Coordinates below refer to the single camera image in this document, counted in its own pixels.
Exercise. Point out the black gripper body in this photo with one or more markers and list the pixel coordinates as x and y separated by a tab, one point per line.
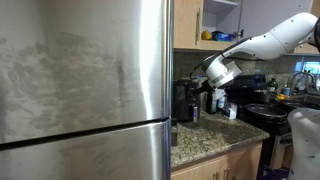
206	87

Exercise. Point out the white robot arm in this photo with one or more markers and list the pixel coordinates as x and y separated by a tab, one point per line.
302	28

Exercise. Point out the dark green glass bottle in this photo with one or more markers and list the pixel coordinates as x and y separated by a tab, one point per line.
211	104

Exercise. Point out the clear bottle with blue cap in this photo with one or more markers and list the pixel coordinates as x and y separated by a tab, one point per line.
221	103

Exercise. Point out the small white salt container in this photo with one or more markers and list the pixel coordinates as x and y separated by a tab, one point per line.
230	111

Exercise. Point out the black electric stove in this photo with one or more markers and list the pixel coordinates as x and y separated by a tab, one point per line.
251	89

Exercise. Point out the light wood upper cabinet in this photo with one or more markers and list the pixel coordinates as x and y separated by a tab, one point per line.
243	18

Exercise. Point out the black frying pan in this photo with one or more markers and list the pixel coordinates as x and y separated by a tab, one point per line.
266	111

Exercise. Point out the green dish soap bottle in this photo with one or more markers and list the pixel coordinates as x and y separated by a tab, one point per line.
272	85

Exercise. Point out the light wood base cabinet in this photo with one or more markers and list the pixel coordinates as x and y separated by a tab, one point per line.
238	164

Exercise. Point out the chrome sink faucet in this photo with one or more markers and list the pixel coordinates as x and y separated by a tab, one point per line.
302	82

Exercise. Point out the stainless steel refrigerator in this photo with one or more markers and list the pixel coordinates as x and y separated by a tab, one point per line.
85	89

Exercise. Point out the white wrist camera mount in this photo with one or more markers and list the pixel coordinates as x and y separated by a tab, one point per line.
218	93

